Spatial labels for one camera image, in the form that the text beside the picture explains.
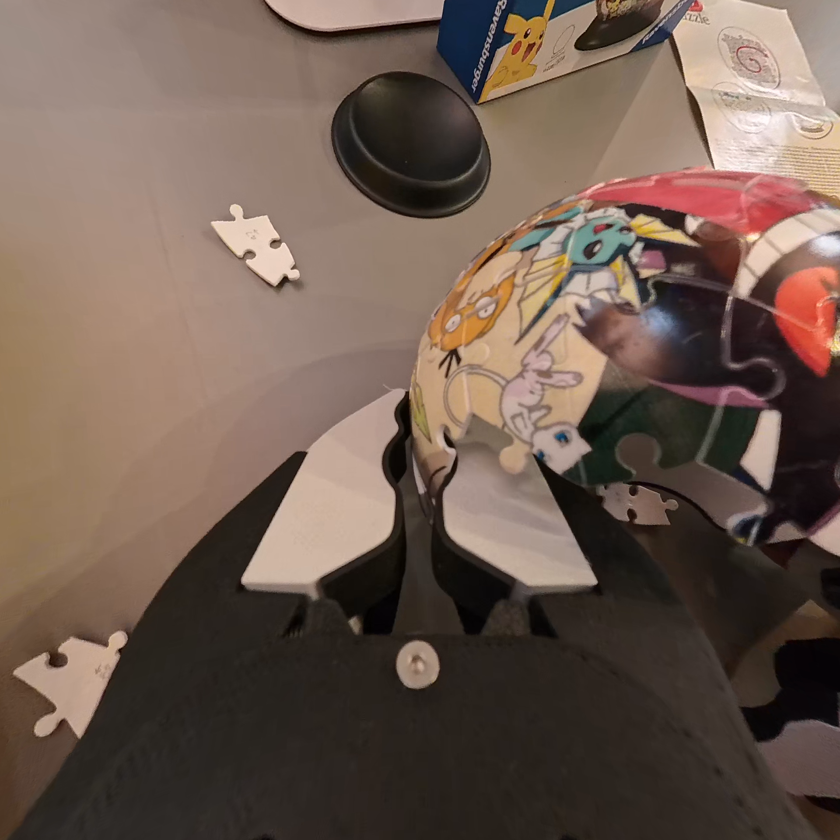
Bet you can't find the colourful puzzle ball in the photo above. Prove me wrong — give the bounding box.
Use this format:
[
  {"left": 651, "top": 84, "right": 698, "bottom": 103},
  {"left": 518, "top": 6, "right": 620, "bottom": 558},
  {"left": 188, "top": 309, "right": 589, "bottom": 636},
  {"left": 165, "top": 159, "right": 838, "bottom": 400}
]
[{"left": 410, "top": 167, "right": 840, "bottom": 565}]

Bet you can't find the white rounded base plate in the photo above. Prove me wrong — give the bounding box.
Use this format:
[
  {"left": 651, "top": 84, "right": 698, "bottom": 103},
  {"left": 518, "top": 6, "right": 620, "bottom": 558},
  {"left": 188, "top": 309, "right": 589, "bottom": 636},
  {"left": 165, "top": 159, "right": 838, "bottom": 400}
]
[{"left": 266, "top": 0, "right": 447, "bottom": 32}]

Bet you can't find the white double puzzle piece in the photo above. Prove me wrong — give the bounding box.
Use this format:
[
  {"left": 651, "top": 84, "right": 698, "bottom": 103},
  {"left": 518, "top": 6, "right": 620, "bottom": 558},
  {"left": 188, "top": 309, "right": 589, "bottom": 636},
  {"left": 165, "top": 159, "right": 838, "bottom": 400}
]
[
  {"left": 211, "top": 205, "right": 301, "bottom": 287},
  {"left": 13, "top": 631, "right": 129, "bottom": 739}
]

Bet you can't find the black round ball stand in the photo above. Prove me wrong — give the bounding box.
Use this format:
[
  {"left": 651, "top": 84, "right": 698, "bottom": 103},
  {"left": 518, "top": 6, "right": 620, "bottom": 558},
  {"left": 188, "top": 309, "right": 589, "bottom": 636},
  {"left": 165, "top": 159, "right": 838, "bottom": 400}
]
[{"left": 331, "top": 72, "right": 492, "bottom": 219}]

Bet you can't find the blue puzzle box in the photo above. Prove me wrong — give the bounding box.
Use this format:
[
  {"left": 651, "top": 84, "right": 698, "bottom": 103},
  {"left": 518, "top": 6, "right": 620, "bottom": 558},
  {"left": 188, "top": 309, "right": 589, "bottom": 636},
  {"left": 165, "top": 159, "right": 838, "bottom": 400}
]
[{"left": 437, "top": 0, "right": 697, "bottom": 105}]

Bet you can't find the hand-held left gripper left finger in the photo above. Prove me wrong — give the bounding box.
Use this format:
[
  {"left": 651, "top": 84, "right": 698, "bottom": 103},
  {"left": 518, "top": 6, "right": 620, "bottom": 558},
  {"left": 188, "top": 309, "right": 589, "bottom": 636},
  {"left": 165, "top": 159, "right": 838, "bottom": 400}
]
[{"left": 241, "top": 389, "right": 414, "bottom": 614}]

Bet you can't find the paper instruction leaflet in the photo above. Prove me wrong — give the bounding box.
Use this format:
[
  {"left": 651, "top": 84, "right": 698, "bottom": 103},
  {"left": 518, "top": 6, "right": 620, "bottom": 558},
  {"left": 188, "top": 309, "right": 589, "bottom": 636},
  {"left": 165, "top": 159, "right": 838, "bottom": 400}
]
[{"left": 669, "top": 10, "right": 840, "bottom": 191}]

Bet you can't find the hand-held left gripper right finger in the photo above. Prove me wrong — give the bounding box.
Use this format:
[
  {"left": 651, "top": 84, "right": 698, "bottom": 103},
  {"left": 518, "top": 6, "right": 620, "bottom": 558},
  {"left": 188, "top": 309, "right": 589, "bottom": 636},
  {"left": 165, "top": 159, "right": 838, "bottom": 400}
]
[{"left": 430, "top": 433, "right": 599, "bottom": 618}]

